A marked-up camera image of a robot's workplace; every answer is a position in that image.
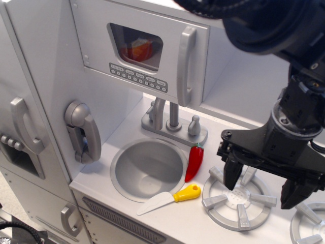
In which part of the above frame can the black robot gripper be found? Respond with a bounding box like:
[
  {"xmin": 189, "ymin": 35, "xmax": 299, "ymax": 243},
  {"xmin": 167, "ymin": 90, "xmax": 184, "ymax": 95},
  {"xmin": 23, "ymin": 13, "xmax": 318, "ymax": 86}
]
[{"xmin": 217, "ymin": 76, "xmax": 324, "ymax": 209}]

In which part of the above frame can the white toy microwave door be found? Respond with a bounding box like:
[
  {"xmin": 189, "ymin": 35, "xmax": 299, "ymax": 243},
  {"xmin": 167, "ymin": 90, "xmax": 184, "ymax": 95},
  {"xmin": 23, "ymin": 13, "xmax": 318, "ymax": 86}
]
[{"xmin": 71, "ymin": 1, "xmax": 209, "ymax": 107}]

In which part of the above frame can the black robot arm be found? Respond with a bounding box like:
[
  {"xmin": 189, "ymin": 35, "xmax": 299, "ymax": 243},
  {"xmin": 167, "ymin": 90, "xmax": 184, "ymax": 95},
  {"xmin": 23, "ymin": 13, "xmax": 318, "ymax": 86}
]
[{"xmin": 178, "ymin": 1, "xmax": 324, "ymax": 209}]

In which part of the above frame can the orange toy food in microwave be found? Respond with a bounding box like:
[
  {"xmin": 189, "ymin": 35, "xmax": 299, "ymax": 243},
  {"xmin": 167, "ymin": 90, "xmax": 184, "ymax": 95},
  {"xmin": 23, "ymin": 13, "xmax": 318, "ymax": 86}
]
[{"xmin": 120, "ymin": 38, "xmax": 153, "ymax": 62}]

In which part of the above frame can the grey toy stove burner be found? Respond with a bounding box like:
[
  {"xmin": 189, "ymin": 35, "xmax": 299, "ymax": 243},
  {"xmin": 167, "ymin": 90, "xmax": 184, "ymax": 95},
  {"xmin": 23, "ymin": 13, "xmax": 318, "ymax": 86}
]
[{"xmin": 202, "ymin": 167, "xmax": 277, "ymax": 232}]

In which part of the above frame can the red toy chili pepper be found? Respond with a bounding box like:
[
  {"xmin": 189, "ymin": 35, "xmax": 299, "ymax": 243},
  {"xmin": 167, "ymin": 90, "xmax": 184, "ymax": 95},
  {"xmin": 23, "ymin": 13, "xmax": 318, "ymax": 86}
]
[{"xmin": 185, "ymin": 143, "xmax": 204, "ymax": 182}]

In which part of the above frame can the grey toy faucet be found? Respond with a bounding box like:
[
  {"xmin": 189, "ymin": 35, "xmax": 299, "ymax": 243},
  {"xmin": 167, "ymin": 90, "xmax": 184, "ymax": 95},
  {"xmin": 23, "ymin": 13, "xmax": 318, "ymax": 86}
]
[{"xmin": 141, "ymin": 98, "xmax": 208, "ymax": 146}]

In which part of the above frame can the round grey toy sink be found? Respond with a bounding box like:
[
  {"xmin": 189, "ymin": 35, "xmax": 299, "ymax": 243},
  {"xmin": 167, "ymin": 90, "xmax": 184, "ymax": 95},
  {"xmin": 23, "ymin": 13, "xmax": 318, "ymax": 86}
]
[{"xmin": 110, "ymin": 138, "xmax": 188, "ymax": 203}]

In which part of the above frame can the grey oven vent grille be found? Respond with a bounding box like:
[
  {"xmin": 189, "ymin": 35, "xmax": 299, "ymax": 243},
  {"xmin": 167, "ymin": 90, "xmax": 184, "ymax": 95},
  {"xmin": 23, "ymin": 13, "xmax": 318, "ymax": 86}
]
[{"xmin": 82, "ymin": 197, "xmax": 166, "ymax": 243}]

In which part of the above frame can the grey ice dispenser panel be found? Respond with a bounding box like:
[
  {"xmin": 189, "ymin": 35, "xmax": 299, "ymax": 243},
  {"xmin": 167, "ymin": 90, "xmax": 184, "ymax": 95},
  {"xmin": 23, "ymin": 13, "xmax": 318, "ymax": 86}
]
[{"xmin": 1, "ymin": 132, "xmax": 45, "ymax": 179}]

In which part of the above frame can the yellow handled toy knife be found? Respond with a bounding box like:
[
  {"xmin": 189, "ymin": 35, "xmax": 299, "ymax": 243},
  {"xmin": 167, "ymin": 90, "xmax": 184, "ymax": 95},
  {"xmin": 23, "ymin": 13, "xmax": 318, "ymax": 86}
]
[{"xmin": 137, "ymin": 184, "xmax": 202, "ymax": 216}]

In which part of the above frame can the grey toy wall telephone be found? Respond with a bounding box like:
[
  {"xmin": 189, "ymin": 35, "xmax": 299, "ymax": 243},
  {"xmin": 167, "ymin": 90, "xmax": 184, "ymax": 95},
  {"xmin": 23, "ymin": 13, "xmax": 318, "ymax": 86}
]
[{"xmin": 64, "ymin": 100, "xmax": 102, "ymax": 164}]

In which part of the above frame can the grey lower door handle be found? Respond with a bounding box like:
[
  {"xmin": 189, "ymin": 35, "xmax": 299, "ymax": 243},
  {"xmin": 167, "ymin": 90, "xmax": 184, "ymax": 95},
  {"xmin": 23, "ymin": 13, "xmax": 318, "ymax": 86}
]
[{"xmin": 60, "ymin": 204, "xmax": 81, "ymax": 237}]

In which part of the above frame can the grey fridge door handle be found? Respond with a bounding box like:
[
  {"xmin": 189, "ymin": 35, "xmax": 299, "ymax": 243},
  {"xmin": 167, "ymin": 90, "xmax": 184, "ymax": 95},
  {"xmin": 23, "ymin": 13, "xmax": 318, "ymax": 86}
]
[{"xmin": 10, "ymin": 97, "xmax": 44, "ymax": 155}]

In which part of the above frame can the black cable lower left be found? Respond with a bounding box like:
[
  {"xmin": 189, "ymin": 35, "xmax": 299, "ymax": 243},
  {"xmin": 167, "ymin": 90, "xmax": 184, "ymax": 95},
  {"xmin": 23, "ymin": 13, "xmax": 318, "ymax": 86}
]
[{"xmin": 0, "ymin": 221, "xmax": 41, "ymax": 244}]

